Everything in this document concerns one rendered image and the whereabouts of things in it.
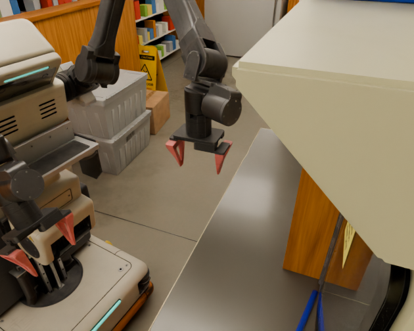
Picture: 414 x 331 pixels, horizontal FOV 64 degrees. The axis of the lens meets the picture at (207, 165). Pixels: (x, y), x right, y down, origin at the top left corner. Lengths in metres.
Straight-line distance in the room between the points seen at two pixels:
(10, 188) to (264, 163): 0.74
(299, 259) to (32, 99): 0.78
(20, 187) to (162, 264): 1.44
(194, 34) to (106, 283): 1.22
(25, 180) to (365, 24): 0.58
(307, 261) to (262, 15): 4.67
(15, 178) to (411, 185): 0.60
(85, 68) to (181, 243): 1.37
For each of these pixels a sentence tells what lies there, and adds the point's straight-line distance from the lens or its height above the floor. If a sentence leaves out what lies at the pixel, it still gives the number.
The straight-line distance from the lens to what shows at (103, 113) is 2.43.
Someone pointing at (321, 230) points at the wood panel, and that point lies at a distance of 0.70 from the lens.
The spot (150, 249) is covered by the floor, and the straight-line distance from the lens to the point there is 2.10.
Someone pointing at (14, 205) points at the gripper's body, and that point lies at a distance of 0.74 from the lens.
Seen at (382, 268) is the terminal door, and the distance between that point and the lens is 0.26.
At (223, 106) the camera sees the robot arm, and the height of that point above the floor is 1.30.
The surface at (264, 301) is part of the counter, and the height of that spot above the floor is 0.94.
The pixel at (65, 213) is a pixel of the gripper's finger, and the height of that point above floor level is 1.07.
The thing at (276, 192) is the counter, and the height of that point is 0.94.
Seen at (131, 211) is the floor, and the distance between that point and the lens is 2.37.
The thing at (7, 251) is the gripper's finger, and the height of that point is 1.06.
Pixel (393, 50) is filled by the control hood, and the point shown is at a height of 1.51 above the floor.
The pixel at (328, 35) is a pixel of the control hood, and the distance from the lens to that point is 0.22.
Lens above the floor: 1.56
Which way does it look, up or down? 35 degrees down
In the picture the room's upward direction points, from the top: straight up
